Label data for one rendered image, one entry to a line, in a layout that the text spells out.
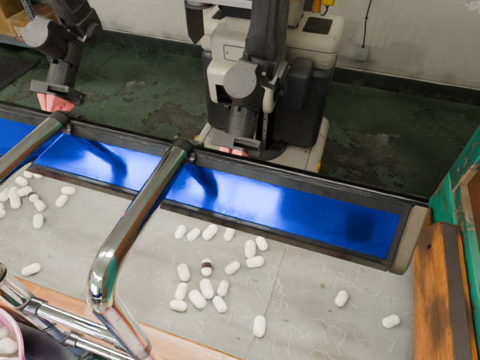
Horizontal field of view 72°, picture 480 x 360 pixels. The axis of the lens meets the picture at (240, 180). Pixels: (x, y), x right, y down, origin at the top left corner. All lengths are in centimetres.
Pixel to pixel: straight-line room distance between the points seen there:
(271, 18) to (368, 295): 52
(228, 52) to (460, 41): 178
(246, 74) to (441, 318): 48
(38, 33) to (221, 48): 51
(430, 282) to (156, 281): 48
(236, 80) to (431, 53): 212
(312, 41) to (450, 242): 88
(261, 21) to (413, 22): 197
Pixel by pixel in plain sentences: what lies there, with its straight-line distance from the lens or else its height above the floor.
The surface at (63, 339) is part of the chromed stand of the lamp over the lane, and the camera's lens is 56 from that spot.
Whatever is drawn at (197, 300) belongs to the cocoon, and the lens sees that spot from 63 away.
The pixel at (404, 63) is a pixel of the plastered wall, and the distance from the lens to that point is 262.
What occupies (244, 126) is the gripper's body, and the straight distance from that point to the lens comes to 63.
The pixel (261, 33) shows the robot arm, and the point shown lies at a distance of 61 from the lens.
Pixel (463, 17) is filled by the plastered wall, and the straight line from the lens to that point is 254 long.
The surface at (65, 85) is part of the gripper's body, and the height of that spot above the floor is 93.
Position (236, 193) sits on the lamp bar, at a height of 108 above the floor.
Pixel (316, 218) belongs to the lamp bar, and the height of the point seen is 108.
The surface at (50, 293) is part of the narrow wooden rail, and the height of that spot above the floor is 76.
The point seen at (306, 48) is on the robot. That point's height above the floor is 77.
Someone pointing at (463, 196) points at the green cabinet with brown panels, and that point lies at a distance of 73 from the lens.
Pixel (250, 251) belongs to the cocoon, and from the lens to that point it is 67.
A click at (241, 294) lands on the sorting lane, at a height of 74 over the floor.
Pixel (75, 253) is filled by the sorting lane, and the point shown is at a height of 74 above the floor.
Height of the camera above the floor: 134
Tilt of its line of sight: 48 degrees down
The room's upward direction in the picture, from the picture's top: straight up
